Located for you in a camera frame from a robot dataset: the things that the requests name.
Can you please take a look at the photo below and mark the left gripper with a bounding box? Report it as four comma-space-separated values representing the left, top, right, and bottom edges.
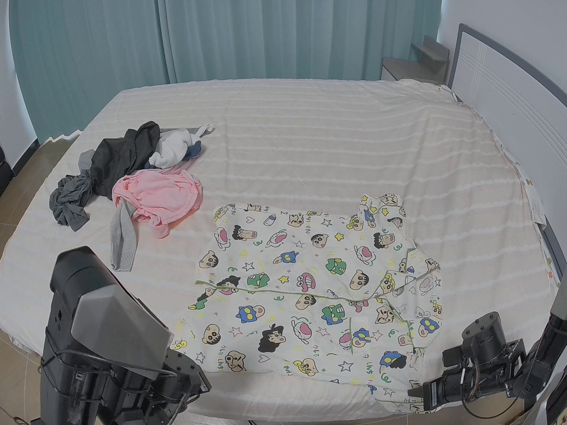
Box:
179, 361, 212, 404

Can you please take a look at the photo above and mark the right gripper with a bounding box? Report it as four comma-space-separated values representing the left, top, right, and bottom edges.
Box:
418, 368, 466, 413

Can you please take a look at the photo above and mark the white printed pyjama top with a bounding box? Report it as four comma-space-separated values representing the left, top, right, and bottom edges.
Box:
170, 193, 444, 413

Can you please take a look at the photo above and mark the pale grey knitted garment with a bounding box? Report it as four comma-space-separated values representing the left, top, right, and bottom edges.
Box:
109, 200, 139, 272

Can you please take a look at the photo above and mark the pink garment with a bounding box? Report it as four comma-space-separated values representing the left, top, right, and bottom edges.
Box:
112, 169, 203, 240

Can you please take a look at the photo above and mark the dark grey garment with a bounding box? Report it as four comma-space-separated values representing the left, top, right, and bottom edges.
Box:
49, 169, 94, 232

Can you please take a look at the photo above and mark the white garment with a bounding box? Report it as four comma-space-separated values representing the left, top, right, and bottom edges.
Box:
148, 124, 216, 170

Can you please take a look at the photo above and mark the black garment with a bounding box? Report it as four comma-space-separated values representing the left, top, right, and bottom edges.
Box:
90, 121, 161, 201

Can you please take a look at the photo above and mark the bed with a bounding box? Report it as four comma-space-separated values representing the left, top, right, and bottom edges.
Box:
0, 22, 567, 419

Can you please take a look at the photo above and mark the grey bedside table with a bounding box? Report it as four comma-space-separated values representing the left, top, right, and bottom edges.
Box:
381, 35, 450, 83

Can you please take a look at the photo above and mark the blue-green curtain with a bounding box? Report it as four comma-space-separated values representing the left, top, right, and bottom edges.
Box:
155, 0, 446, 85
9, 0, 171, 143

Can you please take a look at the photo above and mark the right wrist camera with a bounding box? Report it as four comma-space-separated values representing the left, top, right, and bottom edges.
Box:
443, 347, 466, 371

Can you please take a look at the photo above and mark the black cable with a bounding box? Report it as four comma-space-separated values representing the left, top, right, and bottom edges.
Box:
461, 394, 523, 420

